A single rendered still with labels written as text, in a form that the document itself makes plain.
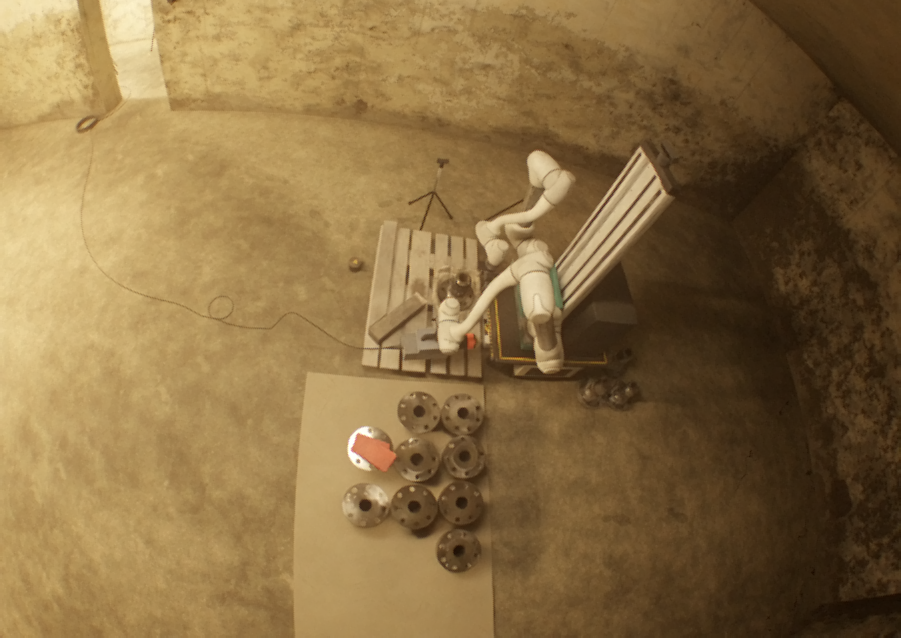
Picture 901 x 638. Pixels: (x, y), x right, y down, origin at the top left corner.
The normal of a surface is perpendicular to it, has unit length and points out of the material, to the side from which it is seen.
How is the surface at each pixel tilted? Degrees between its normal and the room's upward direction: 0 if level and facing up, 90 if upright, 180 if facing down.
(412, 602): 0
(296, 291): 0
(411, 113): 90
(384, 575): 0
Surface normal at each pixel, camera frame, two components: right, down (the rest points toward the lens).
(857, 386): -0.97, -0.13
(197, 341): 0.23, -0.51
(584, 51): -0.01, 0.85
